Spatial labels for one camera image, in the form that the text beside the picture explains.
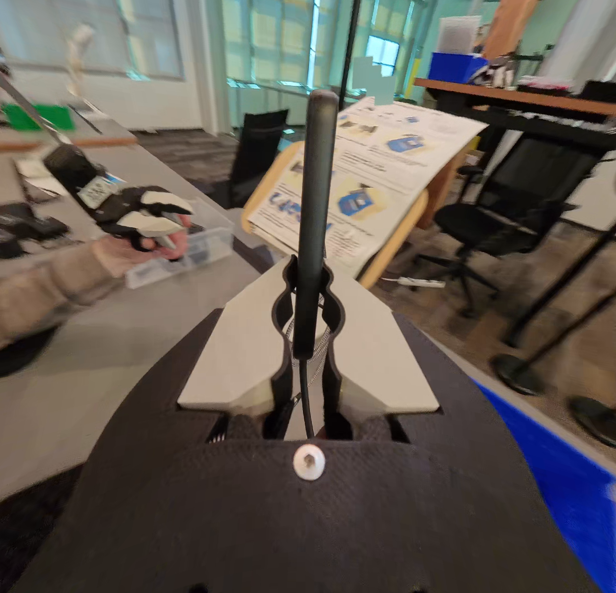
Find black slim usb hub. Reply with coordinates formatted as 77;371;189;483
293;90;340;356

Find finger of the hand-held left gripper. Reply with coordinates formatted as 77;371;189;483
128;212;185;237
142;191;194;217

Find person's left forearm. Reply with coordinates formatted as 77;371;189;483
0;250;121;349

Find black foam wrist rest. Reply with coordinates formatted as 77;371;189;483
0;326;60;378

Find person's left hand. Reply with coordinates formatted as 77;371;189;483
91;218;193;279

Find slim hub tail cable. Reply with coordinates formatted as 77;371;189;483
297;355;318;440

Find printed instruction sheet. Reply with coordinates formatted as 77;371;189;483
249;97;488;272

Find black battery chargers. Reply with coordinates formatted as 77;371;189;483
0;202;70;259

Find wooden support post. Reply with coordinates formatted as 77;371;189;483
482;0;551;60

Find black office chair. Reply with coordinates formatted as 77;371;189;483
229;109;290;210
412;131;609;316

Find white power strip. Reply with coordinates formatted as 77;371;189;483
381;275;446;289

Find small blue plastic bin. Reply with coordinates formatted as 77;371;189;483
428;52;488;84

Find clear plastic organizer box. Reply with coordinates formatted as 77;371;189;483
124;226;235;289

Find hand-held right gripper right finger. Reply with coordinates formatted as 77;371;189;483
321;264;441;432

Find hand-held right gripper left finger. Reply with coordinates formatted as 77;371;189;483
178;258;295;432

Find black floor stand pole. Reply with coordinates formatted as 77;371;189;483
337;0;368;112

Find instruction sheet on stand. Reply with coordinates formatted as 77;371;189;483
241;141;431;288

